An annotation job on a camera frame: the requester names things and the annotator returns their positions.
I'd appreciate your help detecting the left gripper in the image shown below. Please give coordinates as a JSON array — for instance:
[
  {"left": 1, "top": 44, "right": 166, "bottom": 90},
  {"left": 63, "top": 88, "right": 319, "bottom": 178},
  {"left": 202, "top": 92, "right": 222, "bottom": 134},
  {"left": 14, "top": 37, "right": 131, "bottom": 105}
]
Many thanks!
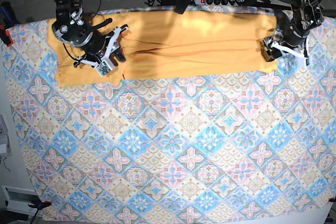
[{"left": 261, "top": 23, "right": 310, "bottom": 67}]

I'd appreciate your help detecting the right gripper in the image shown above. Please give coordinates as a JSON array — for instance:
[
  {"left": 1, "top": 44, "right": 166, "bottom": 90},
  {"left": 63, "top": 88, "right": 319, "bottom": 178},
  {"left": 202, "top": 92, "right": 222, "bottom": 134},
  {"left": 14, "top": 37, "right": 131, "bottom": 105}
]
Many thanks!
[{"left": 73, "top": 24, "right": 129, "bottom": 77}]

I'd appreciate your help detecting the yellow T-shirt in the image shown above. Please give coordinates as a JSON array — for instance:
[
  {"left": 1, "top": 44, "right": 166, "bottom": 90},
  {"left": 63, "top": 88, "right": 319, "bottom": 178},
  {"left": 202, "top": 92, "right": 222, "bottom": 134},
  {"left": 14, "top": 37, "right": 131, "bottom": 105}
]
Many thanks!
[{"left": 47, "top": 10, "right": 277, "bottom": 87}]

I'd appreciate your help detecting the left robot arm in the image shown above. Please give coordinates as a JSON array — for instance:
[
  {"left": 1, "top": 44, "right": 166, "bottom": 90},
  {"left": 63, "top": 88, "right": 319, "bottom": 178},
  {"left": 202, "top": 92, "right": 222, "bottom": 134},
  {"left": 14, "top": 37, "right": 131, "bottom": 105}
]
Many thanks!
[{"left": 260, "top": 0, "right": 323, "bottom": 68}]

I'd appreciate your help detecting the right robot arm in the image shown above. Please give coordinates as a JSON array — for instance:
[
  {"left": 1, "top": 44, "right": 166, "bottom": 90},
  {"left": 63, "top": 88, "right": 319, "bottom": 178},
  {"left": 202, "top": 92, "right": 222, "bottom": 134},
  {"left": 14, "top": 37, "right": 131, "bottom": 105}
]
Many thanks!
[{"left": 51, "top": 0, "right": 129, "bottom": 77}]

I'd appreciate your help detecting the white power strip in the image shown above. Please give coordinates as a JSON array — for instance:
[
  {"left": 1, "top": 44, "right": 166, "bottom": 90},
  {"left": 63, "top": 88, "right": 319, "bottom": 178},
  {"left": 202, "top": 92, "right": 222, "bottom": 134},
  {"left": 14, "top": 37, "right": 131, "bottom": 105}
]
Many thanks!
[{"left": 193, "top": 0, "right": 246, "bottom": 6}]

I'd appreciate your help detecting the patterned tile tablecloth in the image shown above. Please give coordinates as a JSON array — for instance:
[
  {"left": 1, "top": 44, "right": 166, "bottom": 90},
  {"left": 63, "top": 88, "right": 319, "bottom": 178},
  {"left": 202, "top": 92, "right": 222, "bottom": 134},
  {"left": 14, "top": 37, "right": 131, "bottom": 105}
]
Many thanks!
[{"left": 1, "top": 18, "right": 335, "bottom": 223}]

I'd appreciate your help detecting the red black clamp left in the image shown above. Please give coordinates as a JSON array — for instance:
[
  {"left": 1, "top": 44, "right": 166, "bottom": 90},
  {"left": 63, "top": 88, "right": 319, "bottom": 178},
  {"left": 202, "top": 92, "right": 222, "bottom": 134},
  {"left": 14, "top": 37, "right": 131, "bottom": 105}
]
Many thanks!
[{"left": 0, "top": 24, "right": 13, "bottom": 47}]

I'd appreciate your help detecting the orange black clamp bottom left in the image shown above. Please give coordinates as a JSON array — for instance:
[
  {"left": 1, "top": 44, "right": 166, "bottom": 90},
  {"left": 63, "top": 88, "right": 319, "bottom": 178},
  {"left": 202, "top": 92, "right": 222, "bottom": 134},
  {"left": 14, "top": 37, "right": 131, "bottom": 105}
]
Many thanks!
[{"left": 28, "top": 200, "right": 51, "bottom": 210}]

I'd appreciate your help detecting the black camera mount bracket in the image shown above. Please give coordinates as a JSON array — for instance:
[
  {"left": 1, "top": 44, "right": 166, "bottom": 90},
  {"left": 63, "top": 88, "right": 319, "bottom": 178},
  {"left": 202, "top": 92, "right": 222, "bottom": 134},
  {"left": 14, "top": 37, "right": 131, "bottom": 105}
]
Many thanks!
[{"left": 174, "top": 0, "right": 192, "bottom": 14}]

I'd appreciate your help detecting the white floor rail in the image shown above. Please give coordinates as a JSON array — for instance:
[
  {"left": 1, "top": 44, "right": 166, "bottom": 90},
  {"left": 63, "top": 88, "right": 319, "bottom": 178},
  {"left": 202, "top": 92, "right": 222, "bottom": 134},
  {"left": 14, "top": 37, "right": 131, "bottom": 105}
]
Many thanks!
[{"left": 1, "top": 185, "right": 39, "bottom": 216}]

